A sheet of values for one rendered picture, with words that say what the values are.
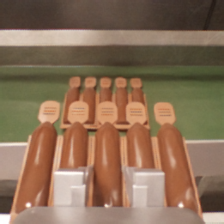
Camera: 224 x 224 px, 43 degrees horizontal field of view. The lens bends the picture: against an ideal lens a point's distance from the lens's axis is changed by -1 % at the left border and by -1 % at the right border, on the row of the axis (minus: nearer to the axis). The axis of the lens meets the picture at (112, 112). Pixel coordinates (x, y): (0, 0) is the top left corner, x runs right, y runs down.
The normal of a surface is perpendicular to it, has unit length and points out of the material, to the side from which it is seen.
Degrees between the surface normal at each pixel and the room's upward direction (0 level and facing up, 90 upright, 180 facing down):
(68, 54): 90
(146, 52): 90
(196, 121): 2
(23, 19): 90
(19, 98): 2
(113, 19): 90
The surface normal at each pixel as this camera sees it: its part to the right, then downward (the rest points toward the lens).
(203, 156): 0.04, 0.72
